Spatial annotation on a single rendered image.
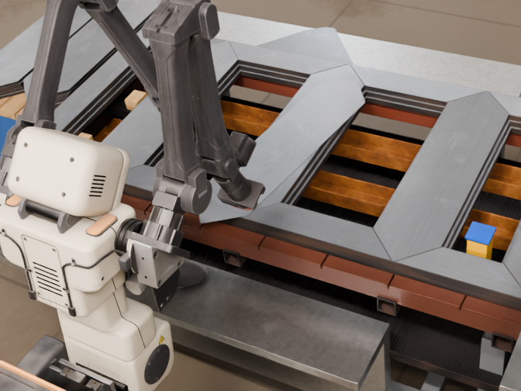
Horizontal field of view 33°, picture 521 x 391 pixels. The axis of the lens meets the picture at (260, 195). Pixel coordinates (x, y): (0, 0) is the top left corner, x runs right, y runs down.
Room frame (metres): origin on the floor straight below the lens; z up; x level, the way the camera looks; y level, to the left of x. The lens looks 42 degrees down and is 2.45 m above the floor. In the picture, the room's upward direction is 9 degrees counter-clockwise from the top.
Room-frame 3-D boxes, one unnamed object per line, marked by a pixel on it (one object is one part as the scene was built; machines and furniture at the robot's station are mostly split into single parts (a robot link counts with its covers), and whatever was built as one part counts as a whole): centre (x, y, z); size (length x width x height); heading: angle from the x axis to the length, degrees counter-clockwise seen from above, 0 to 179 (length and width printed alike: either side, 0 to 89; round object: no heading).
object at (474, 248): (1.49, -0.52, 0.78); 0.05 x 0.05 x 0.19; 56
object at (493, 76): (2.54, -0.36, 0.74); 1.20 x 0.26 x 0.03; 56
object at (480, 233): (1.49, -0.52, 0.88); 0.06 x 0.06 x 0.02; 56
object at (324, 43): (2.62, -0.24, 0.77); 0.45 x 0.20 x 0.04; 56
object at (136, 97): (2.41, 0.35, 0.79); 0.06 x 0.05 x 0.04; 146
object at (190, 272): (1.71, 0.28, 0.70); 0.20 x 0.10 x 0.03; 63
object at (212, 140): (1.52, 0.08, 1.40); 0.11 x 0.06 x 0.43; 54
